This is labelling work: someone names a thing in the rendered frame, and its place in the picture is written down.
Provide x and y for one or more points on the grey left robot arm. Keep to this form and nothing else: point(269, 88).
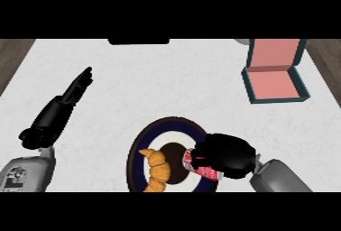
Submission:
point(27, 173)

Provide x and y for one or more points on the golden croissant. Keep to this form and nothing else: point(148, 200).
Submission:
point(157, 170)

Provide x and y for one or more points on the red and white can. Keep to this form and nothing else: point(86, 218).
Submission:
point(201, 169)

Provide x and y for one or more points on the pale grey round object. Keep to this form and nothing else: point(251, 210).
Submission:
point(243, 41)

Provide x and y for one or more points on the navy and white round plate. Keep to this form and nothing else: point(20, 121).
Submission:
point(170, 136)

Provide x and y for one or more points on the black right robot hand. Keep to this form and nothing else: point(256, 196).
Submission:
point(226, 155)

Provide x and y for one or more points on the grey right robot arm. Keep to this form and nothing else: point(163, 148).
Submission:
point(277, 177)

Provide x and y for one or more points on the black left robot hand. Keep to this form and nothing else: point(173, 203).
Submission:
point(51, 116)

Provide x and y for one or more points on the open pink and teal box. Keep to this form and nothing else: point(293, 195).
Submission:
point(275, 72)

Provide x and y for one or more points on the black appliance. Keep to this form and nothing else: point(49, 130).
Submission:
point(139, 41)

